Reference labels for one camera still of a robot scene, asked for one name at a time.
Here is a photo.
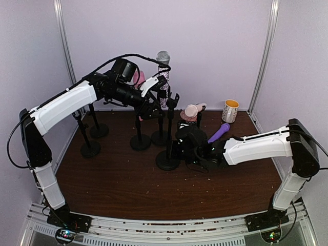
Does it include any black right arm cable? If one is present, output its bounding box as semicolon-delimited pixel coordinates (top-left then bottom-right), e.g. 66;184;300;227
286;125;328;171

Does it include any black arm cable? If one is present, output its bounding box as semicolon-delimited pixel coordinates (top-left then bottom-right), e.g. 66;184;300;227
286;125;328;171
7;53;172;169

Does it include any black small-mic stand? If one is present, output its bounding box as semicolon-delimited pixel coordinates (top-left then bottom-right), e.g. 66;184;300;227
196;104;207;128

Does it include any pale pink small microphone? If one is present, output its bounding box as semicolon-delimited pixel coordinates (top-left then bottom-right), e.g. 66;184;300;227
184;103;207;117

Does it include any aluminium left corner post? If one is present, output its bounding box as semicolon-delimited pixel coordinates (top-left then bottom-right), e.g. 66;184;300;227
53;0;76;84

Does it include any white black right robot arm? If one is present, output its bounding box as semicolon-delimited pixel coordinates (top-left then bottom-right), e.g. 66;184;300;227
169;118;320;227

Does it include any white floral mug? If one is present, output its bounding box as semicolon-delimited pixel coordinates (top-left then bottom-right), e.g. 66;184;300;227
221;99;239;124

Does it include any glitter silver-head microphone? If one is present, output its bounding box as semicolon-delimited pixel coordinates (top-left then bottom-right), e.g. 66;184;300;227
156;50;172;109

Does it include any black glitter-mic stand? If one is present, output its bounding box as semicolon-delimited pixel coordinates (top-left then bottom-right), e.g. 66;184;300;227
151;89;168;146

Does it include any black pink-mic stand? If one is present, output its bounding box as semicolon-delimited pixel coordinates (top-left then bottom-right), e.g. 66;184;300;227
130;116;151;151

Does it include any patterned ceramic bowl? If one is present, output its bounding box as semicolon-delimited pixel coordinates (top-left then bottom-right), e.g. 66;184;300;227
179;111;197;125

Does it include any purple microphone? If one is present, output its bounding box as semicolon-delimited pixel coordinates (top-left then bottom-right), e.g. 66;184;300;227
208;123;230;144

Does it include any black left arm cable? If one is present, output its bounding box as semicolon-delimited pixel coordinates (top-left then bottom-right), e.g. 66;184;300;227
7;53;172;169

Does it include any aluminium front rail base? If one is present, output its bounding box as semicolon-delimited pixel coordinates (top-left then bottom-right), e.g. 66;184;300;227
19;198;318;246

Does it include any aluminium corner post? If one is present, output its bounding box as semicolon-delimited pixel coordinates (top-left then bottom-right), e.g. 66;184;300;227
53;0;76;84
247;0;280;115

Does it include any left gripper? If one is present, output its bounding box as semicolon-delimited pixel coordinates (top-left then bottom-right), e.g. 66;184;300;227
108;81;167;120

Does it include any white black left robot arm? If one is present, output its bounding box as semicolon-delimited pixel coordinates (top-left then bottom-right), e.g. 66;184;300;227
19;58;167;228

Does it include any black blue-mic stand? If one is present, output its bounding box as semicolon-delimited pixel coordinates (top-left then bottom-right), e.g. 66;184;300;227
155;92;180;171

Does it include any aluminium right corner post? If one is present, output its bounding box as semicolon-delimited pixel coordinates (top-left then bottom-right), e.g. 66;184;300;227
247;0;280;115

